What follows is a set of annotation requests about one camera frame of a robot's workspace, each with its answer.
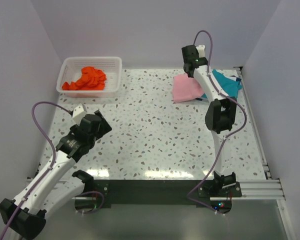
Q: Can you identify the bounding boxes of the pink t shirt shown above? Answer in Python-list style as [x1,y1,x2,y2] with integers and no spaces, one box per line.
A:
[172,74,204,104]

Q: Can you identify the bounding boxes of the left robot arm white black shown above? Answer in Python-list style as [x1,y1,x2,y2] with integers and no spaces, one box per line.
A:
[0,105,112,240]

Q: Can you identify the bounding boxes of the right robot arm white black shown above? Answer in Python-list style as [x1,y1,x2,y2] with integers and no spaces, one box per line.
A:
[181,44,237,197]

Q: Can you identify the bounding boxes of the folded teal t shirt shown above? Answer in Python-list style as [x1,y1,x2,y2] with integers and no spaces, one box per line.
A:
[211,69,242,99]

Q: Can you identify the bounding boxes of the orange t shirt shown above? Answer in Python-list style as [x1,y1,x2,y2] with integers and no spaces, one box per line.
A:
[62,66,107,91]

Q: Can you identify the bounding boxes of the white plastic basket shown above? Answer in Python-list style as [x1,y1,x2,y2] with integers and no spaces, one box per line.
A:
[56,56,122,98]

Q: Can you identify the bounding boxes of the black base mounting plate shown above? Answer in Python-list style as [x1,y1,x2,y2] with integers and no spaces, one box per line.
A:
[73,178,243,210]

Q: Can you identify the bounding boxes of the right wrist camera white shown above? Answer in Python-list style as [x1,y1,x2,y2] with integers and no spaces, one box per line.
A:
[195,45,206,58]

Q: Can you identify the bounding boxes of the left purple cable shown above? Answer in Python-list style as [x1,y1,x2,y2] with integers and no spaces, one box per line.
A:
[0,101,106,240]

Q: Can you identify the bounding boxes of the aluminium frame rail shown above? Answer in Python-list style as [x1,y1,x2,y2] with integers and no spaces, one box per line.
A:
[233,66,296,240]

